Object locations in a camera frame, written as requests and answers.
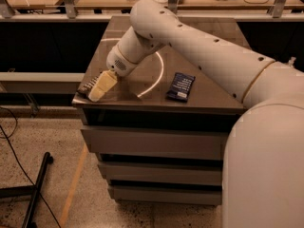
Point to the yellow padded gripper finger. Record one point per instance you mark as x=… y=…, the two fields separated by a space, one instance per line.
x=104 y=83

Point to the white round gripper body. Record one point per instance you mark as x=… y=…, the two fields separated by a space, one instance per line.
x=116 y=62

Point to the black chocolate rxbar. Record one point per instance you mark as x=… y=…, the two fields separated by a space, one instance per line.
x=85 y=89

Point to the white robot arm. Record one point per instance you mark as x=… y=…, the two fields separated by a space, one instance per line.
x=263 y=167

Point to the blue rxbar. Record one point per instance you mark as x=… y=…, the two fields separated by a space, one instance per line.
x=180 y=87

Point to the bottom grey drawer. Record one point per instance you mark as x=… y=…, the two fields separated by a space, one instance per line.
x=164 y=195

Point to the grey drawer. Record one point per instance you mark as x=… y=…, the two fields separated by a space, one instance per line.
x=164 y=195
x=155 y=142
x=162 y=173

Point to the top grey drawer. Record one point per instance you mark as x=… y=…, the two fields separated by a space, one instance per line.
x=155 y=142

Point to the middle grey drawer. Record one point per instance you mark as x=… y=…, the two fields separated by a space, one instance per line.
x=162 y=173

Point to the black metal stand leg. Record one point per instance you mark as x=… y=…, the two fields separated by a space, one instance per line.
x=32 y=190

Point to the clear sanitizer bottle right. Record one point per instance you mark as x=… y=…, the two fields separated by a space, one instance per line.
x=291 y=62

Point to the grey metal rail shelf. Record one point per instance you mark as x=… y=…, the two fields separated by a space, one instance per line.
x=40 y=82

